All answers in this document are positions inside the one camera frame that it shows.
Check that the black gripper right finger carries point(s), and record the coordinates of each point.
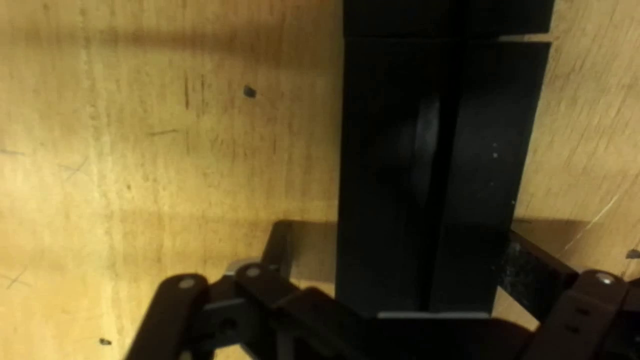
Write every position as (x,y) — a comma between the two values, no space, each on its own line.
(586,313)

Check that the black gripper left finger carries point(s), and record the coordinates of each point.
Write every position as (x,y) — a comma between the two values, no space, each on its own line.
(220,317)

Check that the black grooved track piece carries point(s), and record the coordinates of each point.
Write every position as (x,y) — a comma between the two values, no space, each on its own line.
(386,166)
(401,16)

